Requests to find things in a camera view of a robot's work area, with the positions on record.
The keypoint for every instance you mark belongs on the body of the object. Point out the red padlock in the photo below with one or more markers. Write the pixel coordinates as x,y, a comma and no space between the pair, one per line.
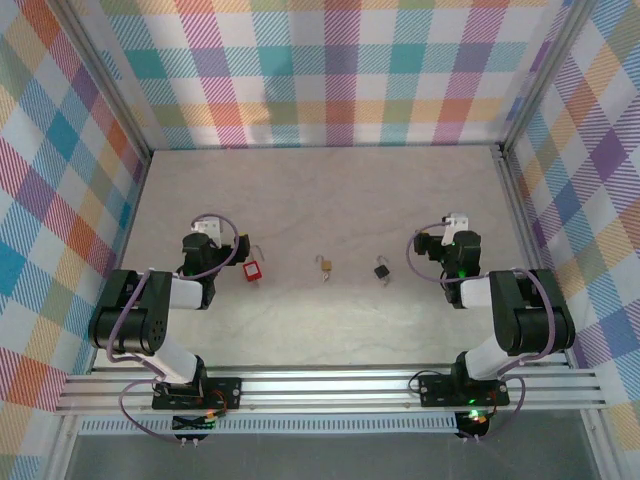
251,271

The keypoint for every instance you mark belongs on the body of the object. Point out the black padlock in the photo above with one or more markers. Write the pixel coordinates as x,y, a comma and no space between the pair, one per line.
381,271

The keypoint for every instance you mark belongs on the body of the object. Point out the brass padlock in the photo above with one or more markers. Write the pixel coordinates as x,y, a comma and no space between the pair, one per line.
326,265

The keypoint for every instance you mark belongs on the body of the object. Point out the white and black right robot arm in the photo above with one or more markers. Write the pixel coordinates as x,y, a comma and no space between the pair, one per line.
530,310

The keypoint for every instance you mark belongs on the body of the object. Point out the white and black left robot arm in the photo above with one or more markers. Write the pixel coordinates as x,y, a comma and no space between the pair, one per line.
130,320

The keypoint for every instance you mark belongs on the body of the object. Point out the right controller board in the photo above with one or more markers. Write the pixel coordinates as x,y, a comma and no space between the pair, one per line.
475,422

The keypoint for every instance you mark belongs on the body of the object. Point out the controller board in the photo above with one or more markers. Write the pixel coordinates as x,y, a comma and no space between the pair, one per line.
192,425
475,422

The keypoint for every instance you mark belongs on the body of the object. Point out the left controller board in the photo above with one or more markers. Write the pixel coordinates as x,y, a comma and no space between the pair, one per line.
192,425

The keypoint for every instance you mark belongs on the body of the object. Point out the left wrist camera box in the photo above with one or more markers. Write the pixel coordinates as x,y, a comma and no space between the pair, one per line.
207,226

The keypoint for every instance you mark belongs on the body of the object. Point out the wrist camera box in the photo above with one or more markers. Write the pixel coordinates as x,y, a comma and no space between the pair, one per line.
207,226
457,221

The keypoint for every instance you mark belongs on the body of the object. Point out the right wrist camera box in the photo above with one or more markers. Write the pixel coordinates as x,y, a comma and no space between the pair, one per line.
457,221

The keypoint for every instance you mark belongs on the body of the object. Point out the aluminium side rail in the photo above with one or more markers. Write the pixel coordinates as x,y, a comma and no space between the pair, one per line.
520,225

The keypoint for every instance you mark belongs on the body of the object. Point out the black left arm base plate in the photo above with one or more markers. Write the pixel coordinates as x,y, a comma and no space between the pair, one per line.
227,387

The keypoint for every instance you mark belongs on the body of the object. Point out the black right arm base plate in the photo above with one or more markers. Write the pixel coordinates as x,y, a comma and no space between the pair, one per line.
435,390

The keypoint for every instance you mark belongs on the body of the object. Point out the aluminium mounting rail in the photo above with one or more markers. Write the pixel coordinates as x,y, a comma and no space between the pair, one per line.
325,390

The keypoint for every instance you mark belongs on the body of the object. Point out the aluminium frame post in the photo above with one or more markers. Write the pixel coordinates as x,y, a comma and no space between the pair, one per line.
545,75
105,80

